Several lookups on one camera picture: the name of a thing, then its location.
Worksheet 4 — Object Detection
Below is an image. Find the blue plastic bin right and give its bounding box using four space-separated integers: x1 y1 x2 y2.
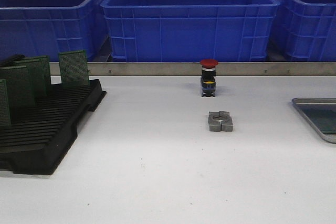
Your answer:
270 0 335 62

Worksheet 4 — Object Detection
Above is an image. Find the red emergency stop button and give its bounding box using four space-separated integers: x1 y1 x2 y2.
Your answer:
200 59 218 97

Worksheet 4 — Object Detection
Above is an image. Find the blue plastic bin left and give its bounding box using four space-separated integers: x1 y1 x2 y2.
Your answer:
1 0 108 61

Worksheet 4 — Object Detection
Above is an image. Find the green perforated board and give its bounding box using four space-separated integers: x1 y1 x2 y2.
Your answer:
302 105 335 134
1 66 35 108
58 50 90 88
22 56 51 97
1 79 11 128

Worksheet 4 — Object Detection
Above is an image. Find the green perforated board mid left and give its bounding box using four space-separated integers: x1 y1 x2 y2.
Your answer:
14 59 48 98

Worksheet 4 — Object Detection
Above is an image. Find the grey metal clamp block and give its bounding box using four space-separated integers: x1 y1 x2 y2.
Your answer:
208 111 234 132

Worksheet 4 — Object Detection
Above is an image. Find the black slotted board rack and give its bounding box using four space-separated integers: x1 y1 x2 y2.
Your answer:
1 79 106 175

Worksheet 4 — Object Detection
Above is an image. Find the blue plastic bin centre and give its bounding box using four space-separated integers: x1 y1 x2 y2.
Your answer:
101 0 279 62

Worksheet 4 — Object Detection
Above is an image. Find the blue plastic bin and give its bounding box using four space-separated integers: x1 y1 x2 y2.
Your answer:
101 0 279 62
1 0 108 61
270 0 335 62

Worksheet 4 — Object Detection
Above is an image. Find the silver metal tray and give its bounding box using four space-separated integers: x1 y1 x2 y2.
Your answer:
292 98 335 144

